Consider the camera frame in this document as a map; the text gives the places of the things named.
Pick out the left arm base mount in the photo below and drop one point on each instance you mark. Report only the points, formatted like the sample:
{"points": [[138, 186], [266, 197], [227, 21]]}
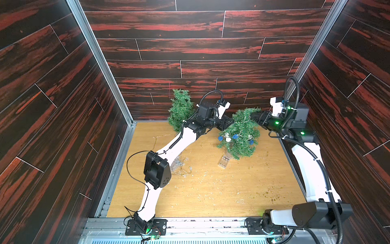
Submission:
{"points": [[157, 227]]}

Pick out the clear battery box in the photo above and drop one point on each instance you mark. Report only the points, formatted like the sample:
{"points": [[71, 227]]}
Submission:
{"points": [[176, 164], [224, 161]]}

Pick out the decorated christmas tree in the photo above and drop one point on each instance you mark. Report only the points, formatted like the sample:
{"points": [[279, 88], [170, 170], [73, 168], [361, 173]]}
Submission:
{"points": [[240, 139]]}

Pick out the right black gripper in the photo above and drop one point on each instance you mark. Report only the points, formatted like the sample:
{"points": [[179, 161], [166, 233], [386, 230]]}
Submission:
{"points": [[263, 117]]}

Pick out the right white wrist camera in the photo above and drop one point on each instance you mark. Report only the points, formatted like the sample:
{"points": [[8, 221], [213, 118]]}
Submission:
{"points": [[277, 105]]}

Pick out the right clear battery box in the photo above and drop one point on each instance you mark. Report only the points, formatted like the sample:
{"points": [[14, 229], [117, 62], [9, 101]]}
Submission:
{"points": [[224, 161]]}

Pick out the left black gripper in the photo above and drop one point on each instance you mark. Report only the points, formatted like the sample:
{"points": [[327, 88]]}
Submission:
{"points": [[222, 123]]}

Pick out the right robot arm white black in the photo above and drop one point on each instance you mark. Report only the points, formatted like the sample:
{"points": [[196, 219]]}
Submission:
{"points": [[323, 208]]}

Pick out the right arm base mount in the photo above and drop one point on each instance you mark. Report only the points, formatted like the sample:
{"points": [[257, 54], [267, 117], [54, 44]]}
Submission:
{"points": [[258, 226]]}

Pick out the small christmas tree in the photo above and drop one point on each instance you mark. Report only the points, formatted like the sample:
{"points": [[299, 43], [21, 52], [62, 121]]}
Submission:
{"points": [[181, 110]]}

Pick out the left clear battery box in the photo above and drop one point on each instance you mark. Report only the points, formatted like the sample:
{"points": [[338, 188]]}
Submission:
{"points": [[176, 164]]}

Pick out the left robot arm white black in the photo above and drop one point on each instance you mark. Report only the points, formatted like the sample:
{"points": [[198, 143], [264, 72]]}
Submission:
{"points": [[157, 168]]}

